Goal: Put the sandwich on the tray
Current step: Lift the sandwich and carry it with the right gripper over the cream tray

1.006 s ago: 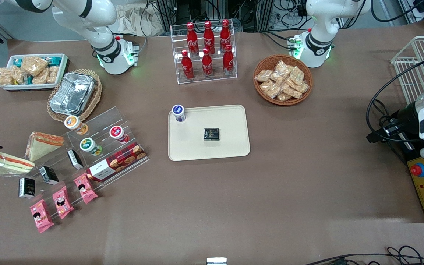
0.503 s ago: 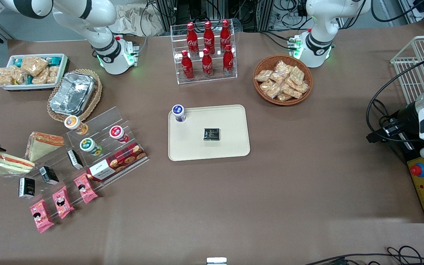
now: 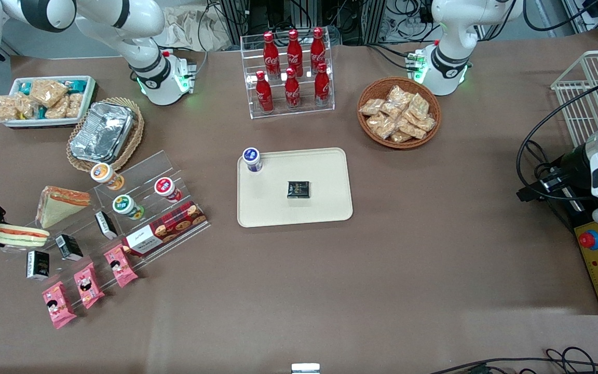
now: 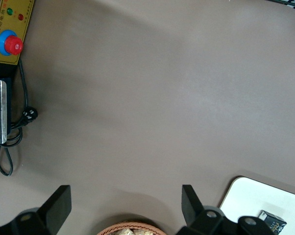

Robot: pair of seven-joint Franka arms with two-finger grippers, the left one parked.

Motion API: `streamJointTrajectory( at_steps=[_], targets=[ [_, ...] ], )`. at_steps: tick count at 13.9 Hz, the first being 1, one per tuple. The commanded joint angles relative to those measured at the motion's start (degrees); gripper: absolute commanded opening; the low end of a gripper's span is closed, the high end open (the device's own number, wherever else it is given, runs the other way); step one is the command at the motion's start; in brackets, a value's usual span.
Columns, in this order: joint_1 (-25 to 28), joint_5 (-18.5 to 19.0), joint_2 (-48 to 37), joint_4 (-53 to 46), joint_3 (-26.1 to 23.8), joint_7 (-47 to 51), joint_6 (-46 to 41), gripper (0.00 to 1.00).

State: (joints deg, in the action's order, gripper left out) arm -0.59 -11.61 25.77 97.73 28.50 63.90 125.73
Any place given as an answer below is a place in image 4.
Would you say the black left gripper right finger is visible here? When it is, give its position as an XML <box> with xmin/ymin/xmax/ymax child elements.
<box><xmin>176</xmin><ymin>185</ymin><xmax>273</xmax><ymax>235</ymax></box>

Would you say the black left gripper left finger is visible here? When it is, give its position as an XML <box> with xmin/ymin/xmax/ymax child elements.
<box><xmin>0</xmin><ymin>185</ymin><xmax>72</xmax><ymax>235</ymax></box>

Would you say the beige plastic serving tray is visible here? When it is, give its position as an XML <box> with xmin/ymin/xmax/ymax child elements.
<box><xmin>218</xmin><ymin>176</ymin><xmax>295</xmax><ymax>235</ymax></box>

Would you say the round brown wicker basket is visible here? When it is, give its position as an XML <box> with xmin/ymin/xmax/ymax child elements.
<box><xmin>97</xmin><ymin>221</ymin><xmax>168</xmax><ymax>235</ymax></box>

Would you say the black foil snack packet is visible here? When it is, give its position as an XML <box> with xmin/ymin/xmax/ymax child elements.
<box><xmin>257</xmin><ymin>210</ymin><xmax>288</xmax><ymax>235</ymax></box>

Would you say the red emergency stop button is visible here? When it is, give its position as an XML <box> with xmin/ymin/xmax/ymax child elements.
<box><xmin>0</xmin><ymin>29</ymin><xmax>24</xmax><ymax>56</ymax></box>

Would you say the yellow and black control box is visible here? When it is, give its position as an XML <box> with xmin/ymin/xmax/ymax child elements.
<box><xmin>0</xmin><ymin>0</ymin><xmax>35</xmax><ymax>145</ymax></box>

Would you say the black power cord with plug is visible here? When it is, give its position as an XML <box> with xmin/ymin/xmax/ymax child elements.
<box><xmin>0</xmin><ymin>58</ymin><xmax>39</xmax><ymax>177</ymax></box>

